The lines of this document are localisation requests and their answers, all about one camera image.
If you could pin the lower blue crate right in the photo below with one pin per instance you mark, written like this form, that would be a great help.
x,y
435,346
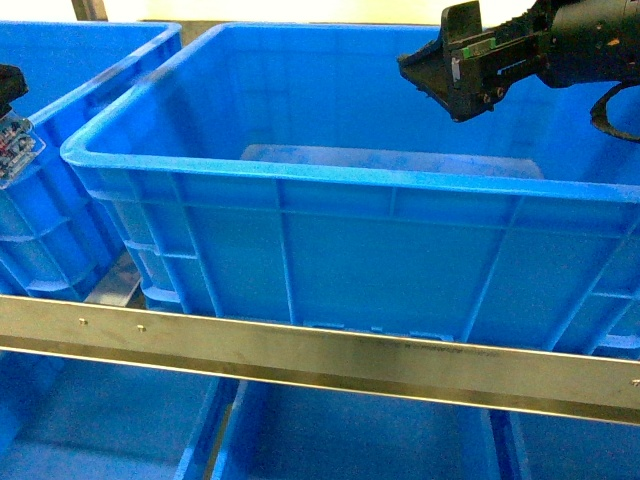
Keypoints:
x,y
544,447

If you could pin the steel shelf rail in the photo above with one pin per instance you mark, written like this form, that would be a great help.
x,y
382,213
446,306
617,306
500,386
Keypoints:
x,y
536,382

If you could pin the lower blue crate middle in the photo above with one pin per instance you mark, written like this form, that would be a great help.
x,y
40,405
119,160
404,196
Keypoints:
x,y
285,432

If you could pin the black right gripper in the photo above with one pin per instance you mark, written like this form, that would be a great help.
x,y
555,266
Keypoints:
x,y
563,43

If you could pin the lower blue crate left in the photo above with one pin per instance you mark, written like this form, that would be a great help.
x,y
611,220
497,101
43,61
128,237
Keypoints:
x,y
107,421

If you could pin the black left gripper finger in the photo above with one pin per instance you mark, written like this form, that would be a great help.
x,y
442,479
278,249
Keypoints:
x,y
13,86

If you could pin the large blue crate left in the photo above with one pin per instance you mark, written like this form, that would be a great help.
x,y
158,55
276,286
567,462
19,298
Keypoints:
x,y
56,241

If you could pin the large blue crate centre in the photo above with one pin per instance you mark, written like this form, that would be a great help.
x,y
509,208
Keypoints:
x,y
288,173

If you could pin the large blue crate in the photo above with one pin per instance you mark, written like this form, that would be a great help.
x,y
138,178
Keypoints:
x,y
56,241
288,173

